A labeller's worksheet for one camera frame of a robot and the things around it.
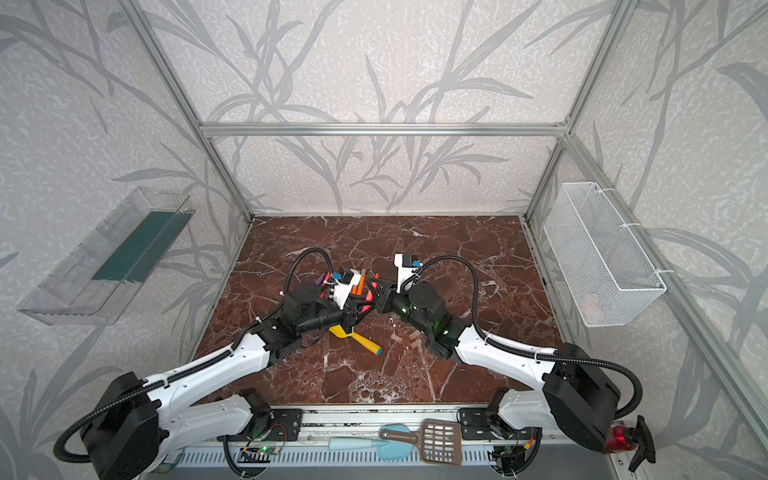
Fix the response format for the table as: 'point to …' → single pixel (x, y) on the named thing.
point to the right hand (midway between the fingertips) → (368, 273)
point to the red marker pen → (369, 297)
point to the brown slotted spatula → (440, 441)
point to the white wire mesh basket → (607, 279)
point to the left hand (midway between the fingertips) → (377, 296)
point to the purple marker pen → (320, 278)
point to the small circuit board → (268, 450)
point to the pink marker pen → (323, 291)
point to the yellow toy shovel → (339, 332)
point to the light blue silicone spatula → (386, 450)
